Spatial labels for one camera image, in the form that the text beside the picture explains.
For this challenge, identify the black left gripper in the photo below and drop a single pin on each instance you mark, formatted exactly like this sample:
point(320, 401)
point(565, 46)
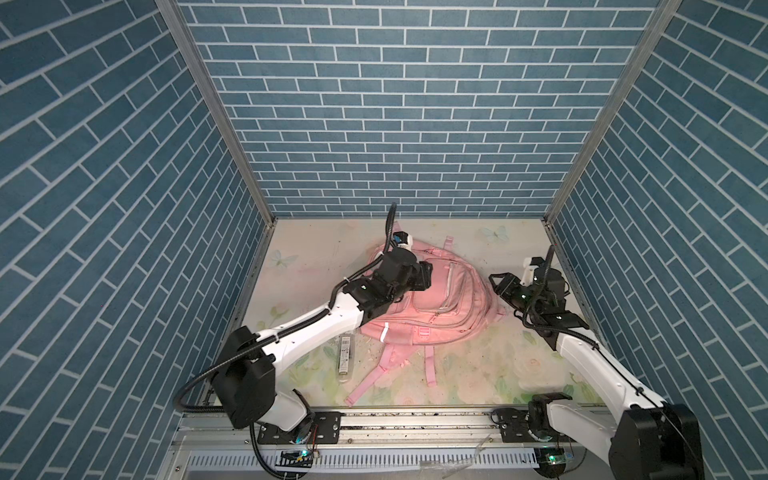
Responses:
point(422, 278)

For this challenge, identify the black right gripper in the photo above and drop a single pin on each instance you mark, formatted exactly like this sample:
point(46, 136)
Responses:
point(503, 287)

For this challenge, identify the pink school backpack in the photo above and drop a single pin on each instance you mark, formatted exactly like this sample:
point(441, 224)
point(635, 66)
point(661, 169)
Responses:
point(457, 306)

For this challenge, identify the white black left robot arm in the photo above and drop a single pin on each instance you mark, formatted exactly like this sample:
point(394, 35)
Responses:
point(249, 363)

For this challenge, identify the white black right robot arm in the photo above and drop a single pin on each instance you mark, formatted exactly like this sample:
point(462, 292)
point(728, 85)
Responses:
point(643, 436)

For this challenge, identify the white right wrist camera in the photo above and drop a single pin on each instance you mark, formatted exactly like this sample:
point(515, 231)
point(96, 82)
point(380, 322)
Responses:
point(530, 265)

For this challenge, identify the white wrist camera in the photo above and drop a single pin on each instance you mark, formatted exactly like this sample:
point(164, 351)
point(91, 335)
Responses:
point(530, 265)
point(402, 240)

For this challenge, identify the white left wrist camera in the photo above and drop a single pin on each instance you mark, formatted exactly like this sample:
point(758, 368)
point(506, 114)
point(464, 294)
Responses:
point(402, 240)

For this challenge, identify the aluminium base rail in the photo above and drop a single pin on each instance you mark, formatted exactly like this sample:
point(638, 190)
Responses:
point(398, 443)

